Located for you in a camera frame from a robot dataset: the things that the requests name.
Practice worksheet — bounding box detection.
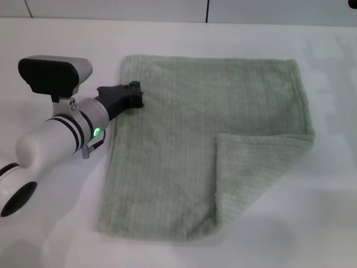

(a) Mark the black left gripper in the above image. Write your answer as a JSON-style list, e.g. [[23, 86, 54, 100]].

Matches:
[[94, 80, 146, 122]]

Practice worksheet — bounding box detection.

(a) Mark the light green ribbed towel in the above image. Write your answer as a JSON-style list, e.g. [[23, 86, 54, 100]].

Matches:
[[97, 54, 317, 242]]

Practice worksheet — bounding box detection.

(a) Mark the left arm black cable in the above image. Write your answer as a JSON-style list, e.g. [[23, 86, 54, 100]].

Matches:
[[80, 130, 107, 159]]

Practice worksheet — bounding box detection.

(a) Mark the left wrist camera housing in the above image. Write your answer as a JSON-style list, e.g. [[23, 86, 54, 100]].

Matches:
[[17, 55, 93, 104]]

